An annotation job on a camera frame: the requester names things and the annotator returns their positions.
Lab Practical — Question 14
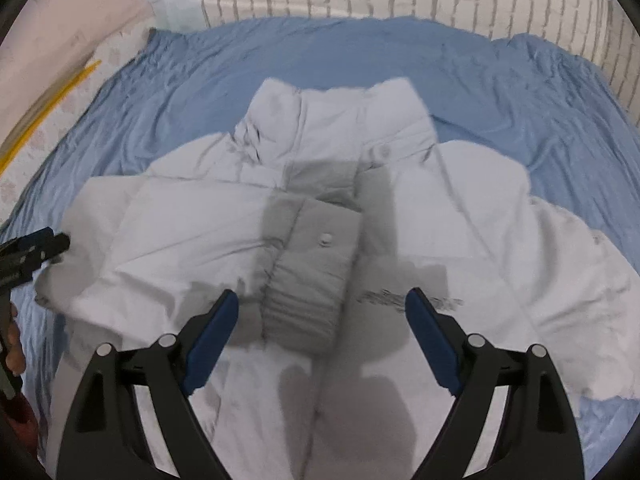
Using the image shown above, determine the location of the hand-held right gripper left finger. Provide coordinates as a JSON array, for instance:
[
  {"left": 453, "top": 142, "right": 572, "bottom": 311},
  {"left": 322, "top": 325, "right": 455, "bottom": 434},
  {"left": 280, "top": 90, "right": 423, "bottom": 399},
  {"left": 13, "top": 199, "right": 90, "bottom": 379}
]
[{"left": 56, "top": 289, "right": 240, "bottom": 480}]

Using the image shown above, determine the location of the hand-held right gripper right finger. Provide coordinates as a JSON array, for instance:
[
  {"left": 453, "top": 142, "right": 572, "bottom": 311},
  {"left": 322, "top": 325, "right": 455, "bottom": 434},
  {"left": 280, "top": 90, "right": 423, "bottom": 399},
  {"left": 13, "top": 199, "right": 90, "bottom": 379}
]
[{"left": 405, "top": 287, "right": 586, "bottom": 480}]

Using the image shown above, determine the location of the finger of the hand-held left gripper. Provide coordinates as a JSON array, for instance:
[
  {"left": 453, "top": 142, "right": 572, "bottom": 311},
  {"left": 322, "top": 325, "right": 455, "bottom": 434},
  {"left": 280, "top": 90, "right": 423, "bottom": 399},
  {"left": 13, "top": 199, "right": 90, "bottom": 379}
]
[
  {"left": 0, "top": 227, "right": 54, "bottom": 257},
  {"left": 0, "top": 234, "right": 71, "bottom": 288}
]

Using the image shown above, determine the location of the white puffer jacket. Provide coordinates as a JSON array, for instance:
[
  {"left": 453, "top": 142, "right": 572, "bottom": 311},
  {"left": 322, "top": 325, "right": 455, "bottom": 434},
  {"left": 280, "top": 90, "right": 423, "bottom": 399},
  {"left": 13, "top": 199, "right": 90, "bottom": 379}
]
[{"left": 34, "top": 77, "right": 640, "bottom": 480}]

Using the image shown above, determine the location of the person's left hand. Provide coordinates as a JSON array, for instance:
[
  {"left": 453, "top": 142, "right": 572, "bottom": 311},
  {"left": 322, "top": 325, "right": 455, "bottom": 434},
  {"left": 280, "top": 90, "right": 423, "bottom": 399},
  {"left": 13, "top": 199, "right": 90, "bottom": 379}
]
[{"left": 2, "top": 305, "right": 27, "bottom": 377}]

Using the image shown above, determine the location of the yellow strip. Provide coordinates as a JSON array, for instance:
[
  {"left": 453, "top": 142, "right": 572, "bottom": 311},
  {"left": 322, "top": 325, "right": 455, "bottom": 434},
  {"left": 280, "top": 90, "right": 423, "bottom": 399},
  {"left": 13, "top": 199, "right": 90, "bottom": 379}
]
[{"left": 0, "top": 60, "right": 102, "bottom": 173}]

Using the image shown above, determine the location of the blue bed sheet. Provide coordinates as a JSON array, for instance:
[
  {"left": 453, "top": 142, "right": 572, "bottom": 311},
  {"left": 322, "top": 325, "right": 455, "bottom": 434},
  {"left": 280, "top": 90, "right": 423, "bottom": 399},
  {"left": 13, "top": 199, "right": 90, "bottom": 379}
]
[{"left": 0, "top": 16, "right": 640, "bottom": 480}]

